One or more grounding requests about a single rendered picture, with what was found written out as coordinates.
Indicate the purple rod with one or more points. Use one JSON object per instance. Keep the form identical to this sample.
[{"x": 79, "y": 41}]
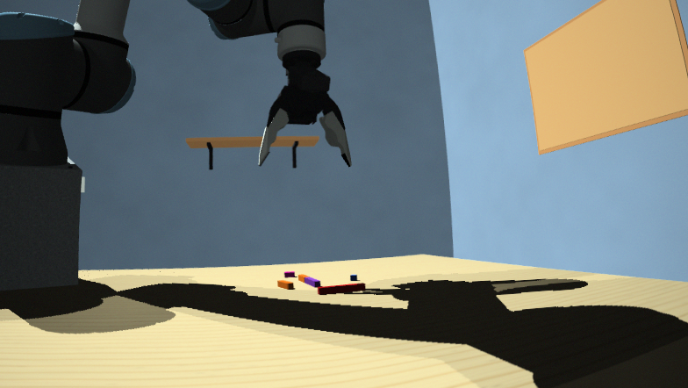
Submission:
[{"x": 312, "y": 282}]

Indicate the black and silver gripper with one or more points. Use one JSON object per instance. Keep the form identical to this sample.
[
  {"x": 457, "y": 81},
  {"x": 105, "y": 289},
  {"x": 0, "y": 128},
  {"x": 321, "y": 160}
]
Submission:
[{"x": 301, "y": 103}]

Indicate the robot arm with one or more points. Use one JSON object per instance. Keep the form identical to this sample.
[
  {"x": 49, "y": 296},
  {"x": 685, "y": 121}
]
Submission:
[{"x": 47, "y": 63}]

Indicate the red rod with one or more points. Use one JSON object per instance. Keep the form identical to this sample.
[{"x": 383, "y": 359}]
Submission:
[{"x": 341, "y": 288}]

